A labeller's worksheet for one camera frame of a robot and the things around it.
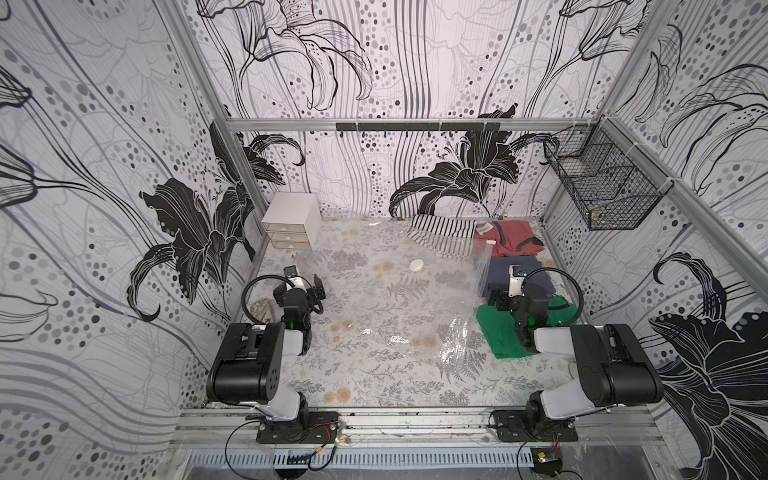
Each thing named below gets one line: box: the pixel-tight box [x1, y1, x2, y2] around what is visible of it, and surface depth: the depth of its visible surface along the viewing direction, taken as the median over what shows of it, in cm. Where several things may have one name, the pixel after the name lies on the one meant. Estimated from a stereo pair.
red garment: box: [474, 220, 545, 257], surface depth 111 cm
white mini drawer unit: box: [261, 192, 320, 250], surface depth 109 cm
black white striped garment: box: [406, 214, 477, 259], surface depth 114 cm
